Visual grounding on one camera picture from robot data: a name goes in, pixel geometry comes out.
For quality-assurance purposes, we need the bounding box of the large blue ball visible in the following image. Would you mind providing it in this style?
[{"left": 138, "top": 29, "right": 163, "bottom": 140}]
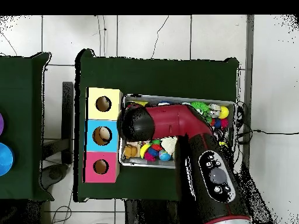
[{"left": 0, "top": 142, "right": 14, "bottom": 176}]

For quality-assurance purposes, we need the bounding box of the metal mesh bin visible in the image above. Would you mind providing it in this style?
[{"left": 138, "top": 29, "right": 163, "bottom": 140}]
[{"left": 118, "top": 93, "right": 237, "bottom": 169}]

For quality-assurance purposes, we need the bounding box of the yellow toy banana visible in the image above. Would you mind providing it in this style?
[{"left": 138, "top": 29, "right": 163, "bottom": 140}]
[{"left": 139, "top": 142, "right": 152, "bottom": 159}]

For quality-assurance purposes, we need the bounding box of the wooden box with three holes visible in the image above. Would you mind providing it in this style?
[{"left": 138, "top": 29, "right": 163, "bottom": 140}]
[{"left": 82, "top": 87, "right": 124, "bottom": 184}]

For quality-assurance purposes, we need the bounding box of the brown teddy bear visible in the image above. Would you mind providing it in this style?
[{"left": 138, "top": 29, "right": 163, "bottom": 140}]
[{"left": 123, "top": 143, "right": 141, "bottom": 159}]

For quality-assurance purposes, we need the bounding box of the green fuzzy ball with eyes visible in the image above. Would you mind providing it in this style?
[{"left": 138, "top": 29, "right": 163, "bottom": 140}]
[{"left": 190, "top": 101, "right": 211, "bottom": 117}]

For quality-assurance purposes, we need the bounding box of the dark grey stand base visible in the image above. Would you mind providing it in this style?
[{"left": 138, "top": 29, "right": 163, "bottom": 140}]
[{"left": 40, "top": 163, "right": 68, "bottom": 190}]

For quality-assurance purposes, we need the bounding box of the small globe ball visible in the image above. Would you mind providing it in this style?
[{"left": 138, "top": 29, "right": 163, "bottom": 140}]
[{"left": 158, "top": 149, "right": 172, "bottom": 162}]

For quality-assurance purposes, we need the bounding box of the dark green table cloth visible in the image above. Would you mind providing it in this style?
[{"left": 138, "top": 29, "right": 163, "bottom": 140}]
[
  {"left": 74, "top": 48, "right": 240, "bottom": 202},
  {"left": 0, "top": 52, "right": 54, "bottom": 202}
]

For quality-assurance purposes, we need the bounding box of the black upright panel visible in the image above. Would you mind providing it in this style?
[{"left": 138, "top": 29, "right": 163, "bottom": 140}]
[{"left": 61, "top": 81, "right": 74, "bottom": 164}]

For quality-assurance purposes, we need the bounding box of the black power cable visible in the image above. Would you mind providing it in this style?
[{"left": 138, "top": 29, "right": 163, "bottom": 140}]
[{"left": 237, "top": 129, "right": 299, "bottom": 137}]

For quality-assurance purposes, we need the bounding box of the plain yellow ball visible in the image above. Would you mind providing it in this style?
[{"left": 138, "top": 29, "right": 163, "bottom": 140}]
[{"left": 218, "top": 106, "right": 230, "bottom": 120}]

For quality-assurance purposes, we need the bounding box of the cream knitted cloth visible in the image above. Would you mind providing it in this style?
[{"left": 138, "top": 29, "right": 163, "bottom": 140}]
[{"left": 160, "top": 136, "right": 178, "bottom": 155}]

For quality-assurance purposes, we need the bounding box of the thin black floor cable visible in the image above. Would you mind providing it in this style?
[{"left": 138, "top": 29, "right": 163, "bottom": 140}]
[{"left": 150, "top": 15, "right": 169, "bottom": 60}]

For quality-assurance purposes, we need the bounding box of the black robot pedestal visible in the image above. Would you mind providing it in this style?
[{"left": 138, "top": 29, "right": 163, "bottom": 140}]
[{"left": 124, "top": 199, "right": 183, "bottom": 224}]

